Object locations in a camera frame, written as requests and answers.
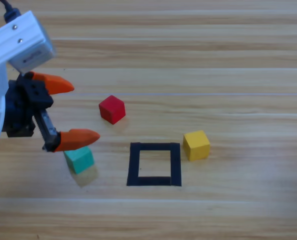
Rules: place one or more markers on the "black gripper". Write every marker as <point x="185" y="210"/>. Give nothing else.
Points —
<point x="21" y="107"/>

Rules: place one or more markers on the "red wooden cube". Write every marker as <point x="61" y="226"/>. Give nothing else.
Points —
<point x="112" y="110"/>

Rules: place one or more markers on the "green wooden cube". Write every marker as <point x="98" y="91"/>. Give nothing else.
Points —
<point x="79" y="160"/>

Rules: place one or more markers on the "yellow wooden cube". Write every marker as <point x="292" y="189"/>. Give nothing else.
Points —
<point x="196" y="145"/>

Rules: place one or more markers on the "black tape square outline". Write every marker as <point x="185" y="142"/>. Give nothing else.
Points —
<point x="133" y="165"/>

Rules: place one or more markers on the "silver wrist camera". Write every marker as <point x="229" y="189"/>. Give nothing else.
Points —
<point x="31" y="57"/>

